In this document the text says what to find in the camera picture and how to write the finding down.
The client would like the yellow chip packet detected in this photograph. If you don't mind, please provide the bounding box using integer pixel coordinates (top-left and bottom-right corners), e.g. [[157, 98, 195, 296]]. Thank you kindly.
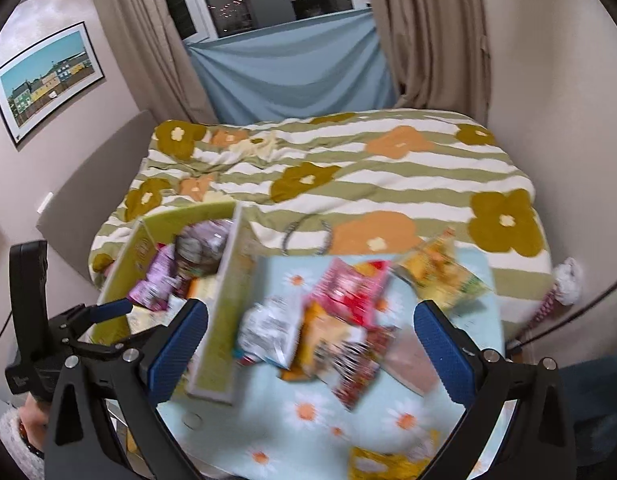
[[393, 229, 492, 309]]

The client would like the white barcode snack packet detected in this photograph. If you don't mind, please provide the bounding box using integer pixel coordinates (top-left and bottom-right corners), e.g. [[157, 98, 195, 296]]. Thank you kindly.
[[236, 296, 307, 368]]

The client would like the black coat rack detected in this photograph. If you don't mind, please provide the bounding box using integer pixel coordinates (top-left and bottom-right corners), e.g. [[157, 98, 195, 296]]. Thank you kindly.
[[507, 275, 617, 348]]

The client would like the dark blue cloth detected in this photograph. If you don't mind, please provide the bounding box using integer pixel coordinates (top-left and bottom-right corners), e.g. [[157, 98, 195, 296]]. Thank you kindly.
[[559, 355, 617, 466]]

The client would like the pink snack packet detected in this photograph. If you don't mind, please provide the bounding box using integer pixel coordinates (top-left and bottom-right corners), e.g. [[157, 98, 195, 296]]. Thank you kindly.
[[308, 259, 392, 329]]

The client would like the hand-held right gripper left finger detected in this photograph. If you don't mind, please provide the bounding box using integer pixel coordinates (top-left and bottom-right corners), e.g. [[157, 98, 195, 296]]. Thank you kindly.
[[44, 299, 209, 480]]

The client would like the framed picture of houses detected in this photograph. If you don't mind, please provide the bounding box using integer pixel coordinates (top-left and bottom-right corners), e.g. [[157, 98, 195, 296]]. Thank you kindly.
[[0, 21, 106, 150]]

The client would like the red-purple snack packet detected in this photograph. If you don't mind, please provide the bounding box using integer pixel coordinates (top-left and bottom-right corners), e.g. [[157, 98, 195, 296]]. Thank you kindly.
[[381, 329, 440, 397]]

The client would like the gold yellow snack packet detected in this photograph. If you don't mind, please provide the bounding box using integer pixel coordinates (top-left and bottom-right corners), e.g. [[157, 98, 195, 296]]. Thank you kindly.
[[349, 447, 439, 480]]

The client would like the beige curtain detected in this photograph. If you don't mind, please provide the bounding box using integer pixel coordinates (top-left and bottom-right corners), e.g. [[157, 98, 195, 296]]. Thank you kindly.
[[359, 0, 492, 126], [86, 0, 219, 126]]

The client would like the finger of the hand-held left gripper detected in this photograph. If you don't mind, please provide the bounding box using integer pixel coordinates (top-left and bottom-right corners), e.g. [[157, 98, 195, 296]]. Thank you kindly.
[[63, 297, 134, 333], [63, 327, 165, 362]]

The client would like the grey braided handle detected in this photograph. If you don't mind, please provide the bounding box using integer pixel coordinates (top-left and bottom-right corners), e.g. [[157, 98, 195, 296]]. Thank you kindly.
[[283, 215, 334, 256]]

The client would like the grey padded headboard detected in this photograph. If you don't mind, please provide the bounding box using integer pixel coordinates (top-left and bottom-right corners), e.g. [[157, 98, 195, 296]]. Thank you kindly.
[[36, 110, 159, 288]]

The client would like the green striped floral blanket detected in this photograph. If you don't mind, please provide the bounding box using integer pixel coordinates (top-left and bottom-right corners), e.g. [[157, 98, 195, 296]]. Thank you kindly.
[[88, 109, 553, 331]]

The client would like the yellow-green cardboard box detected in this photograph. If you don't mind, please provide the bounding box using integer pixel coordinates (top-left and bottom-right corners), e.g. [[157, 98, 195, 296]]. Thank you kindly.
[[96, 202, 262, 406]]

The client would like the red patterned bag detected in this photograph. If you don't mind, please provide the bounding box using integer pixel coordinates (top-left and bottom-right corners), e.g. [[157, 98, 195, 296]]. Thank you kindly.
[[526, 290, 562, 336]]

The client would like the orange striped snack packet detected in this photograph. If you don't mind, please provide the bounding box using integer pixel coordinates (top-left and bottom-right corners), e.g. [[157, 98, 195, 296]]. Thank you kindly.
[[283, 302, 395, 409]]

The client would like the light blue cloth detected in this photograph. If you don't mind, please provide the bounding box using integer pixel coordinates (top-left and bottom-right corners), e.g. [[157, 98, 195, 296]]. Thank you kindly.
[[183, 9, 399, 123]]

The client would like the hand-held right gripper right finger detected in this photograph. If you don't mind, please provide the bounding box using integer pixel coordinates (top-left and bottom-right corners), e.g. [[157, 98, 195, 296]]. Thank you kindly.
[[413, 300, 577, 480]]

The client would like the silver snack packet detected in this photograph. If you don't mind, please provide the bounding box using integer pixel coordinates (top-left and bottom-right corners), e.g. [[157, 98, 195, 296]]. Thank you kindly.
[[174, 220, 230, 277]]

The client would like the person's left forearm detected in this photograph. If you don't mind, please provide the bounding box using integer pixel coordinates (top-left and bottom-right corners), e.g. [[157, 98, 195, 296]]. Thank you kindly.
[[0, 400, 50, 480]]

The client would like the white plastic bag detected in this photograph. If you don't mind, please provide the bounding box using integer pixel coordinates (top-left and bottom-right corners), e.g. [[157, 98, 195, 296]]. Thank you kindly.
[[553, 257, 585, 306]]

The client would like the white and orange snack packet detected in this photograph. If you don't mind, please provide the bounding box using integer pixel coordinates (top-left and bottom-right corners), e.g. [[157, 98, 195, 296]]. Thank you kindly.
[[187, 276, 222, 302]]

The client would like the purple snack packet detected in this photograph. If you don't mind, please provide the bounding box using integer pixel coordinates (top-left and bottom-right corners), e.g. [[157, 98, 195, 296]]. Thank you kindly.
[[128, 245, 182, 311]]

